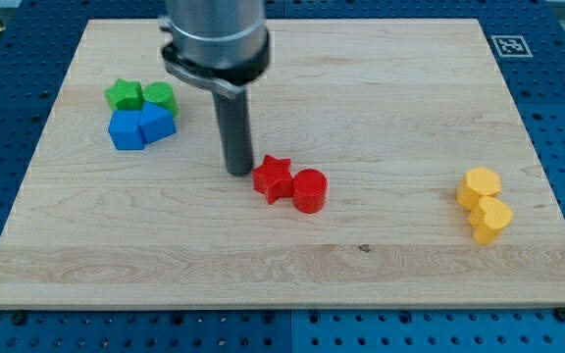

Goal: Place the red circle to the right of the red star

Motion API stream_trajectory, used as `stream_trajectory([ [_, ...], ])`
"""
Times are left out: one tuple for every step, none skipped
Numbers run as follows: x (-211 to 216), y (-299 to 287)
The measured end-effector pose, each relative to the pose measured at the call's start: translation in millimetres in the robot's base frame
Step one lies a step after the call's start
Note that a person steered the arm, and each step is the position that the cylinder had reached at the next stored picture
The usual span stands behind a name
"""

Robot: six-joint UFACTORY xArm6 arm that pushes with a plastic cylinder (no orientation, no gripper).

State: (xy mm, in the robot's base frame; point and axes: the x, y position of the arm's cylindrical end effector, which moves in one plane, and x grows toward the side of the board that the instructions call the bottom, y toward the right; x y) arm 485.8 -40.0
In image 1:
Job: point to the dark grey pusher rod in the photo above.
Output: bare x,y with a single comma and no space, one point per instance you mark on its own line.
234,127

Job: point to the red star block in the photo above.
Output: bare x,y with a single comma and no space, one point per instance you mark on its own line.
273,178

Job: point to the red cylinder block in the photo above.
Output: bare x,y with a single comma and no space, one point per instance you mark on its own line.
309,191

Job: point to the green star block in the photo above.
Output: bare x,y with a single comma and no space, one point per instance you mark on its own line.
124,95

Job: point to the light wooden board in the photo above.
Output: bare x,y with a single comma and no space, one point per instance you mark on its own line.
393,112

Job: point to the yellow heart block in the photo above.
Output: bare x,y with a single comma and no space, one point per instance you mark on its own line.
488,219

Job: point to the white fiducial marker tag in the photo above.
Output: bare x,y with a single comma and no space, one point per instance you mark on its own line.
511,46

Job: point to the yellow hexagon block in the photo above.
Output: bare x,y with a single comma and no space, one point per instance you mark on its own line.
475,184

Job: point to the green cylinder block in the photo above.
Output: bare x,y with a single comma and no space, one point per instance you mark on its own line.
161,94

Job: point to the blue pentagon block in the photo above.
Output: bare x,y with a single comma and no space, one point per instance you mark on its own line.
156,122

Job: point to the blue cube block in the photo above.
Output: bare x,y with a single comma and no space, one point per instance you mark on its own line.
125,131

